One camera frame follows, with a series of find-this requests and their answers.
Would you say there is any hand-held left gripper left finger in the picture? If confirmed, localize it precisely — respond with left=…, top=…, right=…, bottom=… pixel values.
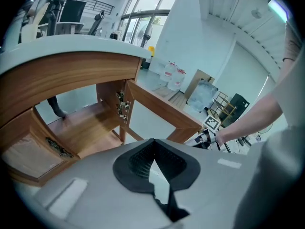
left=112, top=138, right=156, bottom=194

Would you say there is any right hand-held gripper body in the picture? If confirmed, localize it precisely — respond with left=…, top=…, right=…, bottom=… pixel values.
left=189, top=114, right=225, bottom=150

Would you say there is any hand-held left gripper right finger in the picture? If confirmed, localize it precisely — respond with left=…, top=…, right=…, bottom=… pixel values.
left=154, top=138, right=201, bottom=229

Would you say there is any wooden cabinet door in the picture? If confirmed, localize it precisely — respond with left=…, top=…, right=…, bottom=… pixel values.
left=0, top=106, right=81, bottom=188
left=124, top=78, right=203, bottom=145

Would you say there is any person's right forearm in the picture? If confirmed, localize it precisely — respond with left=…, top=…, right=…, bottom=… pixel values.
left=216, top=85, right=285, bottom=149

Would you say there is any black metal rack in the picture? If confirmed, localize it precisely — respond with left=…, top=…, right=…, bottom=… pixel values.
left=219, top=93, right=251, bottom=129

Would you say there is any metal cabinet hinge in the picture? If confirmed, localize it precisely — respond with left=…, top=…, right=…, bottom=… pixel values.
left=115, top=90, right=132, bottom=123
left=45, top=137, right=74, bottom=159

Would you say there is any wooden sink cabinet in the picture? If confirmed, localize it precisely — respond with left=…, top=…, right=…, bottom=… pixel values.
left=0, top=51, right=142, bottom=153

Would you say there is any wooden rack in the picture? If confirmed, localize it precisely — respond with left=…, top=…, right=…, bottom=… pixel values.
left=209, top=91, right=237, bottom=124

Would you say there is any plastic-wrapped panel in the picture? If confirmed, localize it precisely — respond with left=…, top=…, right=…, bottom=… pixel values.
left=186, top=78, right=220, bottom=114

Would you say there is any brown board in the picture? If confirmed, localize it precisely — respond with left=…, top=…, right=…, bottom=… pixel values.
left=184, top=69, right=215, bottom=100

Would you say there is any wooden slat platform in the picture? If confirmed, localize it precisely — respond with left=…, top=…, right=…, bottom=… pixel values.
left=152, top=85, right=187, bottom=110

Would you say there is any standing fan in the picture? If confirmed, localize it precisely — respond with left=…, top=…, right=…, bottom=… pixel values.
left=138, top=23, right=153, bottom=49

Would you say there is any tube ceiling light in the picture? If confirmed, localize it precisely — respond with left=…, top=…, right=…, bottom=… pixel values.
left=267, top=0, right=291, bottom=24

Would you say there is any white sink basin top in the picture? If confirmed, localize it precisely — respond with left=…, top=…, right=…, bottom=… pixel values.
left=0, top=34, right=153, bottom=75

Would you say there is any black office chair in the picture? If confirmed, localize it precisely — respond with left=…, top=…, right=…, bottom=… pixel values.
left=88, top=10, right=106, bottom=36

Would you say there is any white desk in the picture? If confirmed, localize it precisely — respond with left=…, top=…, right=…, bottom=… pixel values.
left=38, top=21, right=86, bottom=36

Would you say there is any black metal railing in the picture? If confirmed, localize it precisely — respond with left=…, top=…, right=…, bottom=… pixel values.
left=58, top=0, right=115, bottom=16

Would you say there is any black monitor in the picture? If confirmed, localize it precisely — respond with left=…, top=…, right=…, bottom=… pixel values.
left=59, top=0, right=87, bottom=24

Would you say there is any large glass window wall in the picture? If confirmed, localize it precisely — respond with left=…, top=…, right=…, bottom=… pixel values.
left=116, top=0, right=180, bottom=45

